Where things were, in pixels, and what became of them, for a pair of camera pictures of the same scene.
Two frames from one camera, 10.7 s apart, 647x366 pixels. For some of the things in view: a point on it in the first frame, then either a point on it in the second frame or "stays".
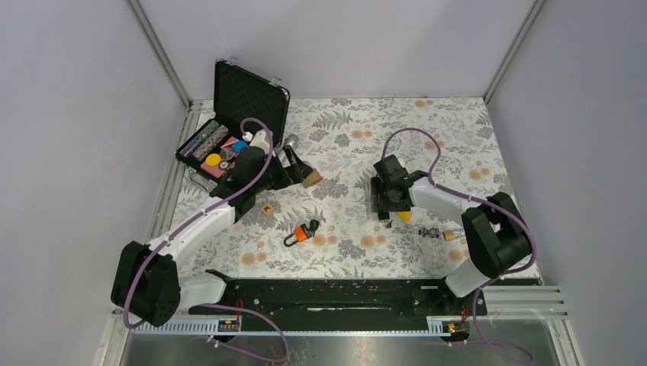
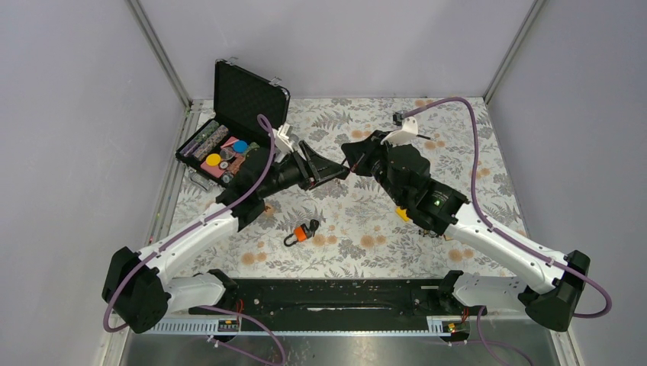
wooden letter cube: x=268 y=210 stays
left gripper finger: x=300 y=170 to x=322 y=167
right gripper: x=378 y=202 to x=370 y=146
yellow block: x=405 y=216 stays
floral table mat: x=331 y=230 stays
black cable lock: x=383 y=215 to x=354 y=168
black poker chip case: x=244 y=102 stays
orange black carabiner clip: x=302 y=233 stays
